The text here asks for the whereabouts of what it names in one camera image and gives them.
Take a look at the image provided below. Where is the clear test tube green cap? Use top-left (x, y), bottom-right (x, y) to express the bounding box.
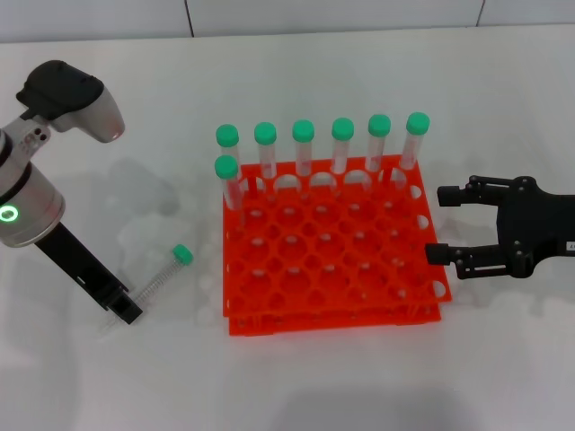
top-left (394, 111), bottom-right (431, 189)
top-left (291, 119), bottom-right (315, 198)
top-left (253, 121), bottom-right (279, 201)
top-left (214, 154), bottom-right (248, 230)
top-left (215, 124), bottom-right (247, 189)
top-left (331, 117), bottom-right (356, 197)
top-left (99, 243), bottom-right (195, 334)
top-left (364, 113), bottom-right (392, 194)

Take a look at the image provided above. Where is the orange plastic test tube rack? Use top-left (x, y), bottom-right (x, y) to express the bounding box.
top-left (222, 154), bottom-right (454, 337)

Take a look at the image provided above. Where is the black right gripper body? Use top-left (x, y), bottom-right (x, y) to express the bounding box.
top-left (495, 175), bottom-right (575, 279)

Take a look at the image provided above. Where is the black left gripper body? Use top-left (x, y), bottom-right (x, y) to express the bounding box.
top-left (35, 222), bottom-right (108, 294)

